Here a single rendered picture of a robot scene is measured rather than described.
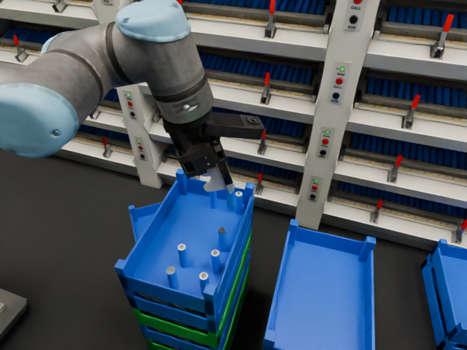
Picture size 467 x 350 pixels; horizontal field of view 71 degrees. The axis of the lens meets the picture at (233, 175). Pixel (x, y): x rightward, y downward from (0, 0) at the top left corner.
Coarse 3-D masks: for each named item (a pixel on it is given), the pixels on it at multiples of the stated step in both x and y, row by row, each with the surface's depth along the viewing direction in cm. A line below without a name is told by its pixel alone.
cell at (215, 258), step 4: (212, 252) 66; (216, 252) 66; (212, 256) 65; (216, 256) 65; (212, 260) 66; (216, 260) 66; (212, 264) 67; (216, 264) 67; (212, 268) 69; (216, 268) 68; (216, 272) 69
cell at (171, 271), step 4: (168, 268) 63; (172, 268) 63; (168, 272) 62; (172, 272) 62; (176, 272) 63; (168, 276) 63; (172, 276) 63; (176, 276) 64; (168, 280) 64; (172, 280) 63; (176, 280) 64; (172, 284) 64; (176, 284) 65; (172, 288) 65; (176, 288) 66
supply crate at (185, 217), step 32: (192, 192) 87; (224, 192) 84; (160, 224) 78; (192, 224) 79; (224, 224) 79; (128, 256) 67; (160, 256) 72; (192, 256) 72; (224, 256) 72; (128, 288) 66; (160, 288) 62; (192, 288) 67
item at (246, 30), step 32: (128, 0) 98; (192, 0) 98; (224, 0) 97; (256, 0) 94; (288, 0) 94; (320, 0) 91; (192, 32) 94; (224, 32) 92; (256, 32) 90; (288, 32) 89; (320, 32) 87
